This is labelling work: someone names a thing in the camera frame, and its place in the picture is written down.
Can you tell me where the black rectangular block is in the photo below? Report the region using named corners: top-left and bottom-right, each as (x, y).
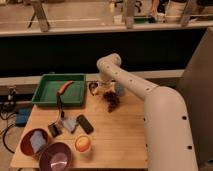
top-left (77, 114), bottom-right (94, 134)

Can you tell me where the brown bowl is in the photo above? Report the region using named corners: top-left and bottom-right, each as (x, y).
top-left (20, 128), bottom-right (49, 157)

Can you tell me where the black cable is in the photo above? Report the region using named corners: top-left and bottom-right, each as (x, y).
top-left (1, 123), bottom-right (17, 154)

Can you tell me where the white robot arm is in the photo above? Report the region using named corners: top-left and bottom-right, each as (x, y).
top-left (96, 53), bottom-right (198, 171)

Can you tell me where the orange cup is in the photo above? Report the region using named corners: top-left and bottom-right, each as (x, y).
top-left (75, 135), bottom-right (91, 153)

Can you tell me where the blue cup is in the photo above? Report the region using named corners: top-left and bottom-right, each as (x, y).
top-left (114, 82), bottom-right (124, 97)

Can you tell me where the green plastic tray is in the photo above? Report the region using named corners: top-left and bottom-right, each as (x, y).
top-left (32, 73), bottom-right (86, 107)

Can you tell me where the orange carrot toy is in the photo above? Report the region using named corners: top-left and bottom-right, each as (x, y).
top-left (58, 80), bottom-right (73, 94)

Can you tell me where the light blue cloth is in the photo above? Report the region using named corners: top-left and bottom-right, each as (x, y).
top-left (30, 131), bottom-right (46, 153)

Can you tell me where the blue box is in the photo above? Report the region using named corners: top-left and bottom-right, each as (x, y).
top-left (15, 108), bottom-right (31, 127)

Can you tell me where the dark brown grape bunch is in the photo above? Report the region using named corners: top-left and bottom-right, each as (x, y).
top-left (103, 91), bottom-right (120, 113)

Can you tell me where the purple bowl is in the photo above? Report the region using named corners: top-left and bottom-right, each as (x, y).
top-left (39, 142), bottom-right (72, 171)

